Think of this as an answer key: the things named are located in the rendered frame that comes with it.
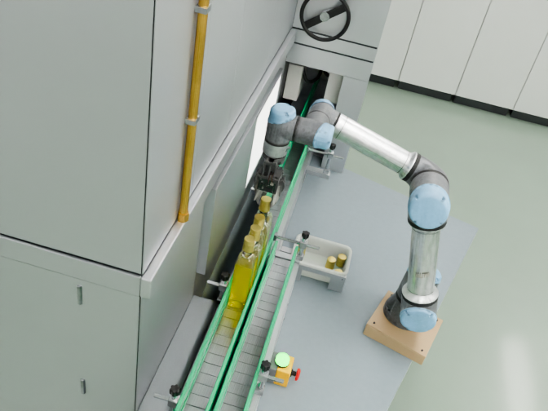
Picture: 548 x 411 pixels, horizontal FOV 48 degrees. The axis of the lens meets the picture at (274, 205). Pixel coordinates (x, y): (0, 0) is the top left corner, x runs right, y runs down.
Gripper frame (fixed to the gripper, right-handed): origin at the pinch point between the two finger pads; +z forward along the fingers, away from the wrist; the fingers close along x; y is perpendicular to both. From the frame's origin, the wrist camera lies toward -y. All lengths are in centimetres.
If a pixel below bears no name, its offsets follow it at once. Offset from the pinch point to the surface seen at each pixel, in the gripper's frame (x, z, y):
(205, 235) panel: -13.6, 4.1, 19.6
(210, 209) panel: -12.9, -6.3, 19.6
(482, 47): 106, 62, -372
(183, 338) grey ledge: -11, 30, 38
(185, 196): -13, -29, 45
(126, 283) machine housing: -18, -18, 67
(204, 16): -13, -73, 45
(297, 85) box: -11, 10, -107
